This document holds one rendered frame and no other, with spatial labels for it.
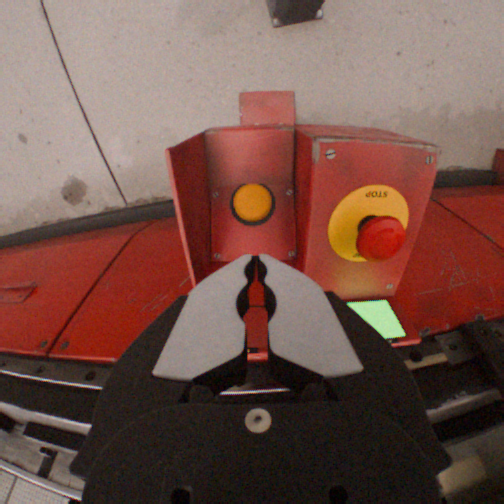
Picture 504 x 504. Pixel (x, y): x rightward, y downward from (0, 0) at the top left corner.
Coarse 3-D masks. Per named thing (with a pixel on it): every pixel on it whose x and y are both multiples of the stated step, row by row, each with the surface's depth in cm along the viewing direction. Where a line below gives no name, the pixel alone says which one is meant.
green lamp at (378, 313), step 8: (352, 304) 22; (360, 304) 22; (368, 304) 22; (376, 304) 22; (384, 304) 22; (360, 312) 21; (368, 312) 21; (376, 312) 21; (384, 312) 21; (392, 312) 21; (368, 320) 20; (376, 320) 20; (384, 320) 20; (392, 320) 20; (376, 328) 20; (384, 328) 20; (392, 328) 19; (400, 328) 19; (384, 336) 19; (392, 336) 19
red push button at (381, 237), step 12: (372, 216) 18; (384, 216) 16; (360, 228) 18; (372, 228) 16; (384, 228) 16; (396, 228) 16; (360, 240) 16; (372, 240) 16; (384, 240) 16; (396, 240) 16; (360, 252) 17; (372, 252) 17; (384, 252) 17; (396, 252) 17
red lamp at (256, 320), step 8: (248, 312) 22; (256, 312) 22; (264, 312) 22; (248, 320) 21; (256, 320) 21; (264, 320) 21; (248, 328) 21; (256, 328) 21; (264, 328) 20; (248, 336) 20; (256, 336) 20; (264, 336) 20; (248, 344) 19; (256, 344) 19; (264, 344) 19
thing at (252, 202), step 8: (248, 184) 24; (256, 184) 24; (240, 192) 23; (248, 192) 23; (256, 192) 23; (264, 192) 23; (240, 200) 23; (248, 200) 23; (256, 200) 23; (264, 200) 23; (240, 208) 23; (248, 208) 23; (256, 208) 23; (264, 208) 23; (240, 216) 24; (248, 216) 23; (256, 216) 23; (264, 216) 24
